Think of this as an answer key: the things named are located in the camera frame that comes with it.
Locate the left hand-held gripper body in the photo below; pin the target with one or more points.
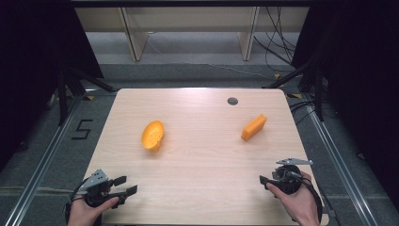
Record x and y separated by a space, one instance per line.
95 185

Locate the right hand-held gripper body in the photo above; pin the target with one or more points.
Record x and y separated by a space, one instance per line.
288 182

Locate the person's right hand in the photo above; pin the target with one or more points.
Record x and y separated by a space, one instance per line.
298 204

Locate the person's left hand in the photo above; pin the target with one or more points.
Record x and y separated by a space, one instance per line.
84 213

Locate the orange rectangular block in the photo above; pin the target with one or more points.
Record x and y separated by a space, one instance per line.
253 127

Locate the orange plastic bowl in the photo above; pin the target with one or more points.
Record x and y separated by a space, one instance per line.
152 135

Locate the grey round table grommet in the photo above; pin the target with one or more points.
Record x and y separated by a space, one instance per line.
232 101

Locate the black metal stand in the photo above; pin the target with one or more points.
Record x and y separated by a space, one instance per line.
64 91
313 81

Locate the black curtain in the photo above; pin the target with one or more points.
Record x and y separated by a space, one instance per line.
360 78
34 62

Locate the light wooden desk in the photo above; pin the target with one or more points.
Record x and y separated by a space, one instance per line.
188 19

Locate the aluminium floor rail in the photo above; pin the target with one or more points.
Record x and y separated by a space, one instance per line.
44 163
342 169

